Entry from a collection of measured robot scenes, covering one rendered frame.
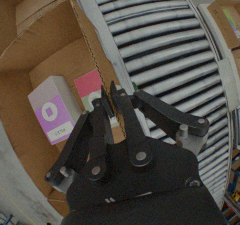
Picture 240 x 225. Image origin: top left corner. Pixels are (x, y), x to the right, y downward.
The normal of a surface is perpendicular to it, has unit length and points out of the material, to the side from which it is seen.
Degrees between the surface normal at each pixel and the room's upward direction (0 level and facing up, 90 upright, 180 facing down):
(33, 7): 1
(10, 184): 0
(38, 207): 0
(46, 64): 9
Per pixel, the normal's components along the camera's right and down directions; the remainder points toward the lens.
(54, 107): -0.14, 0.18
